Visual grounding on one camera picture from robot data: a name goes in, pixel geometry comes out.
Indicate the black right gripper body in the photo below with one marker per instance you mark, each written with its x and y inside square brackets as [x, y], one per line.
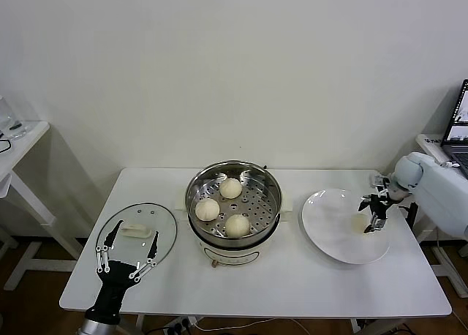
[380, 205]

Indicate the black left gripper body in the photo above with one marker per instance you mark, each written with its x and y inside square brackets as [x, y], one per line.
[115, 278]

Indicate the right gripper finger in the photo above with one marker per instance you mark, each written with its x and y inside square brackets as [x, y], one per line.
[365, 202]
[376, 223]

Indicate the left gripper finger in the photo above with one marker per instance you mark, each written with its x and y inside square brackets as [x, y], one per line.
[114, 234]
[153, 247]

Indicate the white steamed baozi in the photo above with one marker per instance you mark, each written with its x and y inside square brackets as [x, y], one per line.
[359, 223]
[237, 225]
[207, 209]
[230, 188]

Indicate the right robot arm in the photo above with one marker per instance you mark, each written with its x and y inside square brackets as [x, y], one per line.
[438, 196]

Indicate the stainless steel steamer basket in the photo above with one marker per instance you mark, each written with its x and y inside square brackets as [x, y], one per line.
[263, 203]

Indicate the white round plate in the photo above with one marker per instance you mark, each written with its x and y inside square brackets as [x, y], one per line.
[329, 225]

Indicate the white power strip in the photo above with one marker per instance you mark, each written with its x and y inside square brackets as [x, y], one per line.
[179, 324]

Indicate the white electric cooker pot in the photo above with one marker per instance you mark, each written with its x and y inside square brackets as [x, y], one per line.
[234, 252]

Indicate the open laptop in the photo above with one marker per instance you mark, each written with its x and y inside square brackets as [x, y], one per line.
[457, 137]

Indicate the white rounded table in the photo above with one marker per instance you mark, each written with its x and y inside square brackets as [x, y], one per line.
[256, 287]

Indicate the white side table with glass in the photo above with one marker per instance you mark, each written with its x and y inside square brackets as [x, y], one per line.
[22, 148]

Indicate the clear glass container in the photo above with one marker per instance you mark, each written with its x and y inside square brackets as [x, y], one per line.
[9, 119]

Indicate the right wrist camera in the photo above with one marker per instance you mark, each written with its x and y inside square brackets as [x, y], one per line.
[380, 181]

